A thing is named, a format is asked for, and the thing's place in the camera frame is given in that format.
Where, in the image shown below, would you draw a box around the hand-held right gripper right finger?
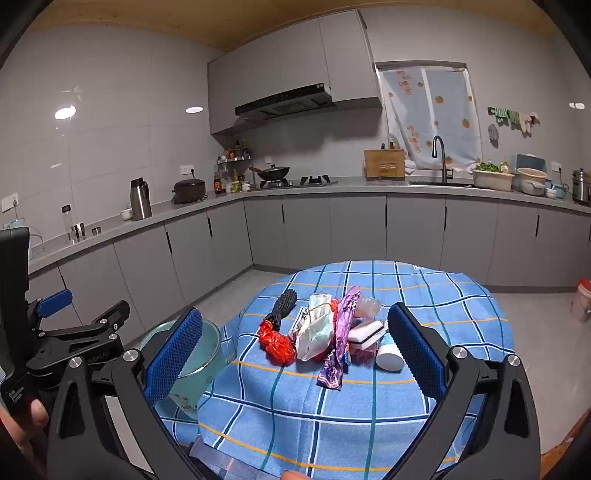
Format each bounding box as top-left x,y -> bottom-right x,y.
379,303 -> 541,480

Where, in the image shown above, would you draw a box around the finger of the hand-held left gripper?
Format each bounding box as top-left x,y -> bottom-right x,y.
37,301 -> 131,349
28,290 -> 73,330

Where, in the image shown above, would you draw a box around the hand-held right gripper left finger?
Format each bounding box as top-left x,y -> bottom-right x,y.
46,307 -> 218,480

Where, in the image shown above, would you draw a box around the pale green trash bin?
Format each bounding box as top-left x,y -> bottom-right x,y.
139,319 -> 230,422

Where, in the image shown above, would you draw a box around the white wrapper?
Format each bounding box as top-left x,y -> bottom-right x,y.
288,293 -> 340,361

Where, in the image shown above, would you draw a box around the person's left hand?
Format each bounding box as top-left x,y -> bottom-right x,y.
0,399 -> 49,462

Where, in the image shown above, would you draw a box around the pink packet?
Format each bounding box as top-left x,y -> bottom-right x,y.
351,344 -> 379,365

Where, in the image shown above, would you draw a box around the white sponge block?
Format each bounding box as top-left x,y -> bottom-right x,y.
347,319 -> 386,348

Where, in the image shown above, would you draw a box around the purple foil wrapper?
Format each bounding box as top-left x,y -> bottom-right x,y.
317,285 -> 362,391

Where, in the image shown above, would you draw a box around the small black and white card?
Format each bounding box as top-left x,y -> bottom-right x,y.
290,307 -> 315,337

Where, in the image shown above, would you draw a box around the grey kitchen base cabinets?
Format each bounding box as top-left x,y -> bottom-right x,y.
28,178 -> 591,324

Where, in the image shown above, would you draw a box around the blue plaid tablecloth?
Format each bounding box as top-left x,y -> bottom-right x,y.
157,260 -> 517,480

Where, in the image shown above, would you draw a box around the black cooking pot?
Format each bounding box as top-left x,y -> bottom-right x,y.
172,179 -> 206,205

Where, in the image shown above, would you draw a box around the red and white bucket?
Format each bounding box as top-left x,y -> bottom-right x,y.
570,278 -> 591,322

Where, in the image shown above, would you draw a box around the white plastic basin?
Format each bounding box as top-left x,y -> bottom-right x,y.
472,167 -> 515,191

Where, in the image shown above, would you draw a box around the black kitchen faucet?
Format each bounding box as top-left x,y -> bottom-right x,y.
431,135 -> 454,184

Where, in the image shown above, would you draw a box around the gas stove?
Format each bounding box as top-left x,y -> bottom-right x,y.
259,174 -> 339,190

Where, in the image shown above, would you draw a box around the beige pot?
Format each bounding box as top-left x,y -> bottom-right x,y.
516,167 -> 549,197

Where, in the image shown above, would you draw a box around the black wok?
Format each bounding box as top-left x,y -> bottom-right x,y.
249,164 -> 291,182

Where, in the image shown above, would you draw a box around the corner spice rack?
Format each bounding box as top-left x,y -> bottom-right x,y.
216,140 -> 254,163

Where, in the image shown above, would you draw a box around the steel steamer pot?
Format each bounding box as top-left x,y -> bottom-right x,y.
571,168 -> 591,205

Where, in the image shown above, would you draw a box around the white printed curtain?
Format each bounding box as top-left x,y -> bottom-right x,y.
376,65 -> 483,172

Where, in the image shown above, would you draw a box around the black range hood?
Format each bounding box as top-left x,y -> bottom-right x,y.
235,82 -> 334,121

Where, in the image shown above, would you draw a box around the grey upper cabinets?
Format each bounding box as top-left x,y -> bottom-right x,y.
207,9 -> 384,136

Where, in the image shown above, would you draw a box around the green wall hook rack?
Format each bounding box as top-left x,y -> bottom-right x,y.
488,106 -> 541,134

